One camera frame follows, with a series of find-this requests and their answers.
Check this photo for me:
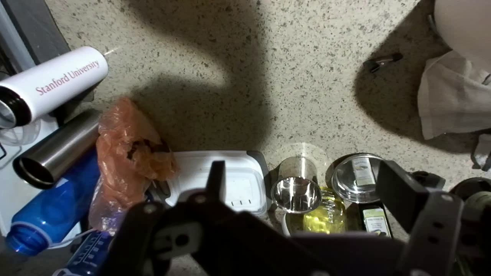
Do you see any dark bottle white label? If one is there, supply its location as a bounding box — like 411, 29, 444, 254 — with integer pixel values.
351, 200, 396, 239

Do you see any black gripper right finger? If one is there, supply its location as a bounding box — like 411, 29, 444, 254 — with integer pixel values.
376, 159, 465, 276

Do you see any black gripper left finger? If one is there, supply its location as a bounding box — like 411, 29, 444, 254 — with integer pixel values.
186, 159, 243, 216

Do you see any glass oil cruet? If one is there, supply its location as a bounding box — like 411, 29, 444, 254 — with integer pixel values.
285, 185, 355, 236

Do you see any orange plastic bag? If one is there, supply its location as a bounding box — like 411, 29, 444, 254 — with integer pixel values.
88, 96, 178, 236

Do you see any blue printed packet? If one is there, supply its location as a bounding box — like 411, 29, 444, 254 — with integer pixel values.
52, 228, 114, 276

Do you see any blue plastic bottle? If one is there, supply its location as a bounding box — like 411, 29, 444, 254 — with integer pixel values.
5, 147, 104, 257

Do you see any white Stanford University bottle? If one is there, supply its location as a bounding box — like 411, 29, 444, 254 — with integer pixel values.
0, 44, 111, 128

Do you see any stainless steel tumbler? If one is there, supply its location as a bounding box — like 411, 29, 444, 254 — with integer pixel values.
12, 108, 104, 190

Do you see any stainless steel cup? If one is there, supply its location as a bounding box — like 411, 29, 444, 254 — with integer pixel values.
266, 154, 325, 216

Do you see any stainless steel bowl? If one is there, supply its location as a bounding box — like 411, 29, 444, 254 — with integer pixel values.
325, 151, 388, 205

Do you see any white plastic tray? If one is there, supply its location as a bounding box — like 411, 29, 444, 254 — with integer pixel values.
166, 148, 270, 219

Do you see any crumpled white paper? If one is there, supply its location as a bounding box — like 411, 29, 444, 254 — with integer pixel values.
416, 49, 491, 142

